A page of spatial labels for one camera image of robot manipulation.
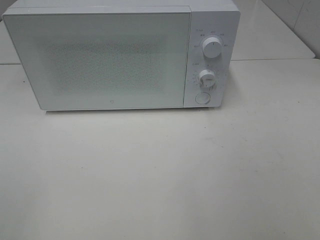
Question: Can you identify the white timer knob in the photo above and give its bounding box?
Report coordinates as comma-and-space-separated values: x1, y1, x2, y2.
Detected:
199, 69, 216, 88

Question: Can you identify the round door release button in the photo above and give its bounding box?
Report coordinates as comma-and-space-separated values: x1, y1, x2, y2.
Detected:
195, 92, 211, 105

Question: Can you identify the white microwave oven body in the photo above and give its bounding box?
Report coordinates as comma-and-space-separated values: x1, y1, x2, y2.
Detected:
2, 0, 241, 110

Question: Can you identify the white upper power knob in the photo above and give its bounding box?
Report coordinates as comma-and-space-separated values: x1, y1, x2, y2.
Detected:
202, 36, 222, 59

